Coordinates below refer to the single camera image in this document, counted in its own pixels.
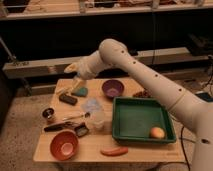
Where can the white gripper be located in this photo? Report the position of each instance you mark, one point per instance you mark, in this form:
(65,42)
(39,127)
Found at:
(77,82)

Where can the black eraser block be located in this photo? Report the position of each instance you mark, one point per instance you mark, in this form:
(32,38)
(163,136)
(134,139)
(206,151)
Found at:
(68,99)

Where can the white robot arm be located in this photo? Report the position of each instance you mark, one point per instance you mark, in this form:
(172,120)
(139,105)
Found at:
(194,113)

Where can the small metal cup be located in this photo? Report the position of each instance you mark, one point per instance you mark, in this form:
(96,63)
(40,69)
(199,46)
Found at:
(48,114)

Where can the white paper cup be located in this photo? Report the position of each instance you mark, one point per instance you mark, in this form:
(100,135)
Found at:
(97,119)

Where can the teal sponge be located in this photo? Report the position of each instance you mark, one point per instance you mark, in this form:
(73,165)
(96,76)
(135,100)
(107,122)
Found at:
(82,92)

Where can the wooden stick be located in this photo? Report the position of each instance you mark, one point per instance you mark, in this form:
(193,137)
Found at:
(63,90)

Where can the purple bowl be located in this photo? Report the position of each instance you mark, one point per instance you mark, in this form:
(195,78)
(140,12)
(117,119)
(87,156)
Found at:
(112,88)

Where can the clear crumpled plastic bag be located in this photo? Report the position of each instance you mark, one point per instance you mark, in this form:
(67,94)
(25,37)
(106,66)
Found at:
(91,105)

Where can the spoon with dark tip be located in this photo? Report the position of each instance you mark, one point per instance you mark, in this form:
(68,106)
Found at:
(85,115)

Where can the wooden shelf rack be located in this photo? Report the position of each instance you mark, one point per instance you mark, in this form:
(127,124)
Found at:
(46,44)

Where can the brown crumbly snack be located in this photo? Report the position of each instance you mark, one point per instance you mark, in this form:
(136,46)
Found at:
(142,94)

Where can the green plastic tray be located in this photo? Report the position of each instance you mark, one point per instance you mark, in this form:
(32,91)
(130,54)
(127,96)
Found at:
(133,119)

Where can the orange bowl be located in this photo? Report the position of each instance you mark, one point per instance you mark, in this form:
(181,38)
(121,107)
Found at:
(64,145)

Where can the orange carrot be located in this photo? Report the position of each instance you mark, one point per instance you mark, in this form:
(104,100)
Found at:
(114,152)

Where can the yellow red apple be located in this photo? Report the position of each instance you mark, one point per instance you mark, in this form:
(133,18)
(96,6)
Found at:
(157,132)

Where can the black power adapter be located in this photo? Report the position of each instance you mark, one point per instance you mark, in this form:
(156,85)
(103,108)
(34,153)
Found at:
(205,96)

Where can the black handled scissors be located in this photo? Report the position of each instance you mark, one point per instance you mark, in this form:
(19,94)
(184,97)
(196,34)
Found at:
(61,126)

